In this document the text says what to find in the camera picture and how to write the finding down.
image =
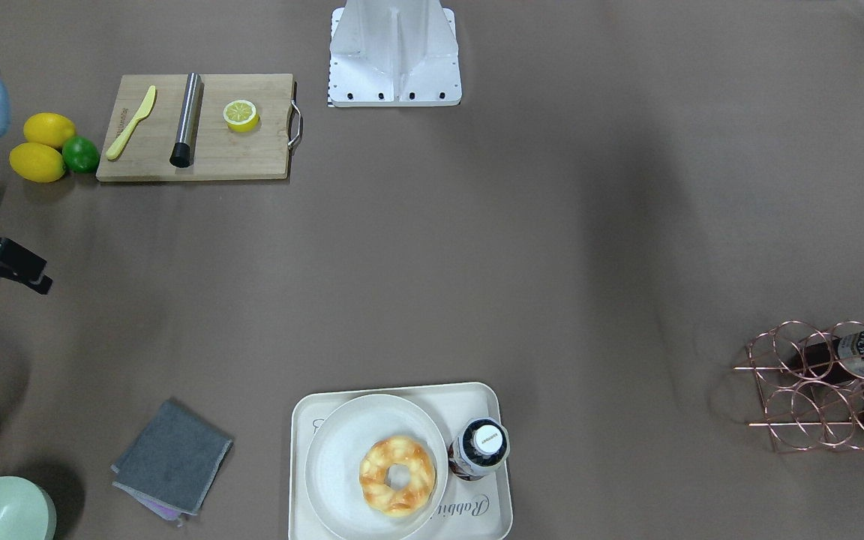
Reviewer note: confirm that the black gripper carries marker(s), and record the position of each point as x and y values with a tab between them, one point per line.
18	265

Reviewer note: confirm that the white round plate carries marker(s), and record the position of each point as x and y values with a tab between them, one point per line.
333	466

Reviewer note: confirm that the glazed ring donut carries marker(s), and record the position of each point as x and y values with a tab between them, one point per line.
397	476

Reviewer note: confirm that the cream rabbit serving tray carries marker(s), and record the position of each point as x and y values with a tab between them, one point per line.
469	509

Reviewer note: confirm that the lower yellow lemon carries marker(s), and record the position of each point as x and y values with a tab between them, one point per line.
37	162

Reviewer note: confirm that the yellow lemon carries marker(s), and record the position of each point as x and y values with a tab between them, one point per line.
49	128
37	162

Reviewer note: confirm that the green lime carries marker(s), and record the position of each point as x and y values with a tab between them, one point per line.
80	155

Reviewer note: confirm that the yellow plastic knife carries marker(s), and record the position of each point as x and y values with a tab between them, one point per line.
143	111

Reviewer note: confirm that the upper yellow lemon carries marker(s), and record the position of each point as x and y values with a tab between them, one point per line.
49	128

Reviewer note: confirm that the steel muddler black tip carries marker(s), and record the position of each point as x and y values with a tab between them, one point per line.
182	155

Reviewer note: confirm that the bamboo cutting board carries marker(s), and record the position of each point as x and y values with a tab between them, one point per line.
219	154

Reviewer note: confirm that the folded grey cloth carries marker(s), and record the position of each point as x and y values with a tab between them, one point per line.
171	465

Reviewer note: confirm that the mint green bowl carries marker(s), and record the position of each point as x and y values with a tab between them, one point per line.
26	510

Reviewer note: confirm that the half lemon slice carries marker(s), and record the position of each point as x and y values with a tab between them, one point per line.
241	116

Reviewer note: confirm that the upright dark tea bottle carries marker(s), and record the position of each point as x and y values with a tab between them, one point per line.
479	449

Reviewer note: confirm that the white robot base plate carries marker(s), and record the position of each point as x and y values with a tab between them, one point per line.
393	54

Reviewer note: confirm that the copper wire bottle rack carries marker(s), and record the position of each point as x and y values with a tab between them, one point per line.
797	414

